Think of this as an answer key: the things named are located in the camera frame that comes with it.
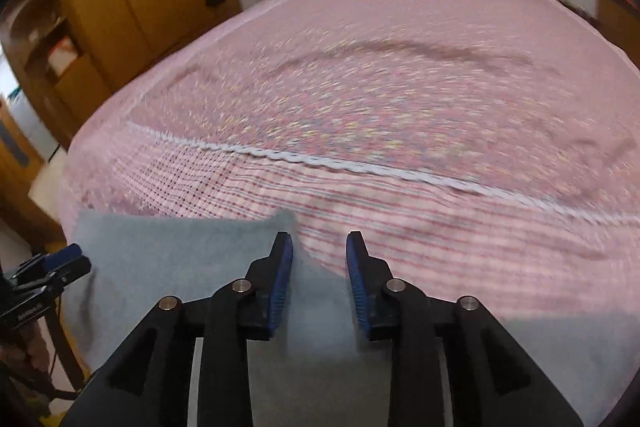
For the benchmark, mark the pink floral bedspread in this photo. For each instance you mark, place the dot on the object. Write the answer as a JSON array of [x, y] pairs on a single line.
[[375, 107]]

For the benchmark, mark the wooden bed frame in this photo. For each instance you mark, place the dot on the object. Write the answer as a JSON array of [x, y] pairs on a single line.
[[67, 347]]

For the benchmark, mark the grey-blue pants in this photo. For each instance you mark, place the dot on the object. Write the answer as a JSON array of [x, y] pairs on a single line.
[[165, 257]]

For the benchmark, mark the wooden dresser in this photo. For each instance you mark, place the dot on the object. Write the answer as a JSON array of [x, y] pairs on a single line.
[[15, 187]]

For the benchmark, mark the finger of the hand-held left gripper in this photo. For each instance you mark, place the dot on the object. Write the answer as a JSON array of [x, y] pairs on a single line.
[[62, 255], [75, 269]]

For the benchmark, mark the long wooden cabinet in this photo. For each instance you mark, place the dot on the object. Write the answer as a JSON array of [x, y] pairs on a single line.
[[617, 22]]

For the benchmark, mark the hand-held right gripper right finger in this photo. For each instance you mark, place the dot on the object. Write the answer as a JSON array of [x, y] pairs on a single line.
[[357, 287]]

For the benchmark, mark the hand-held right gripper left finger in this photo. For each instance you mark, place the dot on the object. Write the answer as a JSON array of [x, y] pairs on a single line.
[[280, 287]]

